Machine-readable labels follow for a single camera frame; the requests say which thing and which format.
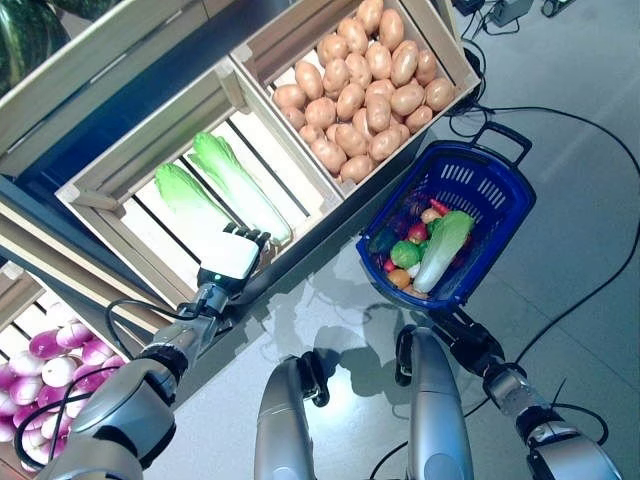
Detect wooden white-slat crate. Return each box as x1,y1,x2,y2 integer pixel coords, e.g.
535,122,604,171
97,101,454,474
54,62,346,309

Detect wooden potato crate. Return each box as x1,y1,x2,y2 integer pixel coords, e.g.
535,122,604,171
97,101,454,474
229,0,484,201

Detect silver right robot leg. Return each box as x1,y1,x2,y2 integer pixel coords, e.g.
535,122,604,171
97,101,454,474
394,324,475,480

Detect green white napa cabbage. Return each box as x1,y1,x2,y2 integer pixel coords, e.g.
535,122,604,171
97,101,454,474
186,131,294,247
153,162,239,239
412,209,476,295

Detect large wooden pumpkin crate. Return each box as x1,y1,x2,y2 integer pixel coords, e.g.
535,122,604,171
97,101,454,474
0,0,211,166

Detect blue plastic shopping basket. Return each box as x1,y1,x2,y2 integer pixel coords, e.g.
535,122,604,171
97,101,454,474
354,122,537,307

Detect black floor cable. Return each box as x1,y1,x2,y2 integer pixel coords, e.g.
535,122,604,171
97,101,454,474
447,102,640,416

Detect purple white turnip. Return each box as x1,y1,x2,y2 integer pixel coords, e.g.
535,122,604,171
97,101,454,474
28,329,62,359
82,338,115,366
55,322,95,350
9,349,46,377
42,357,79,386

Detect wooden turnip crate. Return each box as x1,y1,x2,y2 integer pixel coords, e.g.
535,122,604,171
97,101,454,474
0,263,131,474

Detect silver robot leg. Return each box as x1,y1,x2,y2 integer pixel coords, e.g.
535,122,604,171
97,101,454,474
253,349,332,480
394,324,475,480

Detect small green toy pepper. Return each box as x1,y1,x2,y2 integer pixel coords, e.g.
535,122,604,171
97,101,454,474
389,240,422,269

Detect wooden vegetable display stand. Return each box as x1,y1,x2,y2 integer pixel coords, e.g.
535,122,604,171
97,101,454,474
0,0,486,401

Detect grey box red button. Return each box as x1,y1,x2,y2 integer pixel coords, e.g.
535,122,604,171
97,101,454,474
489,0,532,25

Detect green striped pumpkin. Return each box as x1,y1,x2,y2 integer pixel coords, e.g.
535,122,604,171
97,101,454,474
47,0,124,22
0,0,71,99

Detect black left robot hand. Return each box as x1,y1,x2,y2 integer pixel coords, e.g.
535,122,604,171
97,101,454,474
196,223,274,301

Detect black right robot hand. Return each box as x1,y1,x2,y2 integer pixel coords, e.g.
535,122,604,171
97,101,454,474
432,307,506,376

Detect silver left robot leg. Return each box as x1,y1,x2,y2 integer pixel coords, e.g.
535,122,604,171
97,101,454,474
253,349,332,480

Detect brown potato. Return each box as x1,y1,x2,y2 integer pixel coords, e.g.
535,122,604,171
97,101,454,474
403,104,435,134
355,0,385,34
378,8,406,51
272,83,309,111
424,77,456,112
339,154,375,184

